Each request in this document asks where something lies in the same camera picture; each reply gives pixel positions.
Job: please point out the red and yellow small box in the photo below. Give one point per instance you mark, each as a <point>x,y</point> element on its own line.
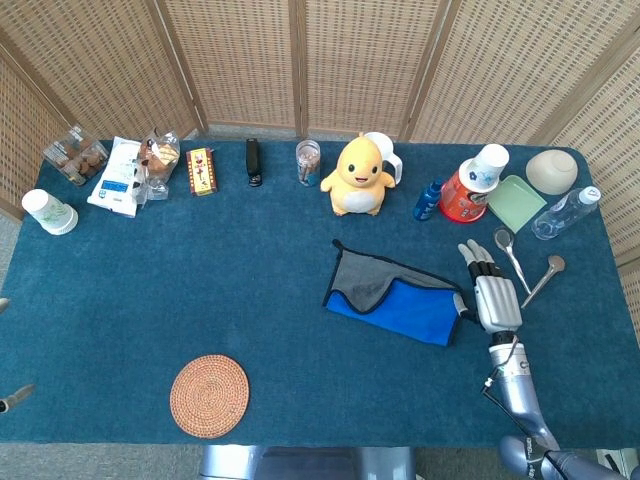
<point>201,172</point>

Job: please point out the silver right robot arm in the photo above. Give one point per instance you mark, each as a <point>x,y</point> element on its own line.
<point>520,395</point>

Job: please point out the black stapler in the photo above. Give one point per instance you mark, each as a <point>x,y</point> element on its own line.
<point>254,162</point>

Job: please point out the light green plastic tray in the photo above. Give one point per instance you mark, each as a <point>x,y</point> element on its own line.
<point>515,202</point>

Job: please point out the blue and grey cloth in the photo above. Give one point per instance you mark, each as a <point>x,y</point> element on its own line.
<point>415,310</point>

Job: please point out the clear bag of bread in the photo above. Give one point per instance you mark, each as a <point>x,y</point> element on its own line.
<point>159,160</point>

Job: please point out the white mug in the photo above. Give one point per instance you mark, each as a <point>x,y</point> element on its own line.
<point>386,145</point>

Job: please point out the clear jar of sticks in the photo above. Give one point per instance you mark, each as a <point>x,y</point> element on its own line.
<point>308,162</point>

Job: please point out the woven bamboo folding screen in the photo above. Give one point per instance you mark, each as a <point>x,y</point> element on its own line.
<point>240,60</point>

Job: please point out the blue carpet table cover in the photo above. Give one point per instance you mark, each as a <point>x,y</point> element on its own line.
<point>200,280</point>

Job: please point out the white paper cup blue flower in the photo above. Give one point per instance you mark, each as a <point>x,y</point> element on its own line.
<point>485,167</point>

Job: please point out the blue spray bottle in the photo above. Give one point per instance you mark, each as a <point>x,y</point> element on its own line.
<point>427,202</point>

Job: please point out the yellow plush toy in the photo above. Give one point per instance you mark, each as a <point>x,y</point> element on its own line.
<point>357,185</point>

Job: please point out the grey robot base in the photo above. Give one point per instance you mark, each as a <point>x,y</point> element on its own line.
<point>310,462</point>

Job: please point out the clear plastic water bottle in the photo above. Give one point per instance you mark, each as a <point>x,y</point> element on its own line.
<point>562,212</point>

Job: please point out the red instant noodle cup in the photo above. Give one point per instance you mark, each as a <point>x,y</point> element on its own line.
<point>460,202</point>

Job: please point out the clear plastic cookie box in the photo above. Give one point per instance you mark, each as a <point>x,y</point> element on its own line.
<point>75,157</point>

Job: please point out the round woven rattan coaster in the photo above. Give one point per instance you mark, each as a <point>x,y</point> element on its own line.
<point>209,396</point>

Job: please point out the metal spoon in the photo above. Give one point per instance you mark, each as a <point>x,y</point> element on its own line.
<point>555,263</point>
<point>503,237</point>

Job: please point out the white paper cup green print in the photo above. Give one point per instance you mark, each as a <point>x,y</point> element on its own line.
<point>50,212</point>

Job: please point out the beige bowl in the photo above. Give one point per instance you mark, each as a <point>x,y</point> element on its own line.
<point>551,172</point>

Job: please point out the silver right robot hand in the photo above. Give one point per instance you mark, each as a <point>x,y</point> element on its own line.
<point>497,302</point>

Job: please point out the white and blue snack bag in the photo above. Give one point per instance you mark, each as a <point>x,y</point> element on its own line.
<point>116,180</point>

